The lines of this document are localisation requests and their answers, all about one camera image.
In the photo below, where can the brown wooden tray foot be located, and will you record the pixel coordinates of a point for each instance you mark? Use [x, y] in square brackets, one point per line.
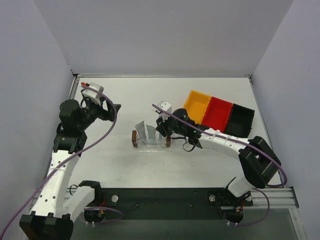
[134, 139]
[168, 142]

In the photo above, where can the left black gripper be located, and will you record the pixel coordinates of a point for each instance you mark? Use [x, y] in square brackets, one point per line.
[107, 113]

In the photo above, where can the black plastic bin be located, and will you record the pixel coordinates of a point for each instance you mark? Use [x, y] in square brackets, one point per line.
[240, 121]

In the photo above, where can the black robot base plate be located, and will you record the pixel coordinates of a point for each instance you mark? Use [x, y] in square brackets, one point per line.
[165, 204]

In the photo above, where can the clear textured oval tray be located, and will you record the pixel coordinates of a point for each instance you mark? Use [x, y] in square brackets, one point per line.
[160, 145]

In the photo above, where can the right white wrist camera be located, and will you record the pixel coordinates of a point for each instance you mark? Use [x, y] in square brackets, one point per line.
[166, 106]

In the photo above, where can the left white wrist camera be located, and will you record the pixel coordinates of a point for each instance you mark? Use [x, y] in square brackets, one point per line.
[92, 95]

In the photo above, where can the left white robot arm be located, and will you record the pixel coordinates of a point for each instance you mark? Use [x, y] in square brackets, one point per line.
[51, 217]

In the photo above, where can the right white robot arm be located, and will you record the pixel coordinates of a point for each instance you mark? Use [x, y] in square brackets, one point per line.
[258, 161]

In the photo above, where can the red plastic bin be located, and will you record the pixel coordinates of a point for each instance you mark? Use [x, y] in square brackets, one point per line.
[217, 114]

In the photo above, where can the yellow plastic bin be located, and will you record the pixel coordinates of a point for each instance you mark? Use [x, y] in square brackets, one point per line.
[196, 105]

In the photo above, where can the white toothpaste tube green cap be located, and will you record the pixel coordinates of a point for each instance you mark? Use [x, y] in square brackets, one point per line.
[151, 134]

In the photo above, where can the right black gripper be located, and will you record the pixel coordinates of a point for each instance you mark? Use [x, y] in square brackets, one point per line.
[163, 127]

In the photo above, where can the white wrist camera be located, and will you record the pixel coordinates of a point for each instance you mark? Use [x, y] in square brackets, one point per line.
[92, 95]
[166, 106]

